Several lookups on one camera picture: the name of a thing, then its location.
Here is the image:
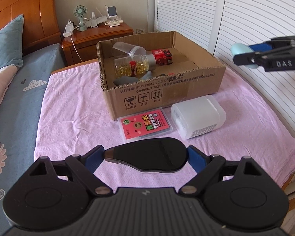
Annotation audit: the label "red toy car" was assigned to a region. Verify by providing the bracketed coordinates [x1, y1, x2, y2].
[152, 49, 172, 65]

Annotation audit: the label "wooden nightstand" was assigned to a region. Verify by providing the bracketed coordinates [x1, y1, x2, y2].
[62, 23, 134, 65]

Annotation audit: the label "clear empty plastic jar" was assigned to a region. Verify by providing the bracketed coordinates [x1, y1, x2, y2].
[112, 41, 147, 58]

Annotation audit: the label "white smart display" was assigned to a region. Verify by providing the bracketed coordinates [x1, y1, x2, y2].
[106, 6, 118, 20]

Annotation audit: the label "red card case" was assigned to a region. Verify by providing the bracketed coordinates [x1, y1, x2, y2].
[117, 108, 173, 143]

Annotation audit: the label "white remote control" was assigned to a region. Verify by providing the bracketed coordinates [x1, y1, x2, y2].
[105, 20, 124, 27]

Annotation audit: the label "white louvered closet door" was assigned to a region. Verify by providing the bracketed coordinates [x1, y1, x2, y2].
[154, 0, 295, 197]

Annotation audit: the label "white plastic rectangular bottle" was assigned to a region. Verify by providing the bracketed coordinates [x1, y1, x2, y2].
[171, 95, 226, 140]

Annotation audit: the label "wooden headboard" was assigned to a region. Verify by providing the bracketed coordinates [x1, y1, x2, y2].
[0, 0, 61, 55]

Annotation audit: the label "blue pillow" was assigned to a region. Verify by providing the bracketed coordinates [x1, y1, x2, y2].
[0, 14, 24, 69]

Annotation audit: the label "mint green oval case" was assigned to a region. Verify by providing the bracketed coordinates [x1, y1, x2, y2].
[231, 43, 258, 69]

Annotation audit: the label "small white bottle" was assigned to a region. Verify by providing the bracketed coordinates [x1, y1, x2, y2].
[90, 12, 97, 28]

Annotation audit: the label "cardboard box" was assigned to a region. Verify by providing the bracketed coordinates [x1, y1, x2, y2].
[96, 31, 226, 120]

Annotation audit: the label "blue floral bedsheet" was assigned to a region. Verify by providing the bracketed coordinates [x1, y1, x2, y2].
[0, 44, 64, 235]

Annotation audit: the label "pink bed cover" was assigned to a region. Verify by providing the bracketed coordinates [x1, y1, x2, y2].
[34, 63, 295, 189]

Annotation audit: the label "green desk fan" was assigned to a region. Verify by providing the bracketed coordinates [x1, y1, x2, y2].
[73, 5, 87, 31]

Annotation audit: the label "white power strip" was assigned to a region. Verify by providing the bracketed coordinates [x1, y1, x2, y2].
[63, 20, 74, 38]

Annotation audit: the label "wall socket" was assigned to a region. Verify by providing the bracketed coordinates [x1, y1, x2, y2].
[136, 28, 145, 34]

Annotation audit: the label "clear bottle yellow capsules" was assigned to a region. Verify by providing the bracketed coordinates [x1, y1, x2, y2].
[114, 54, 157, 78]

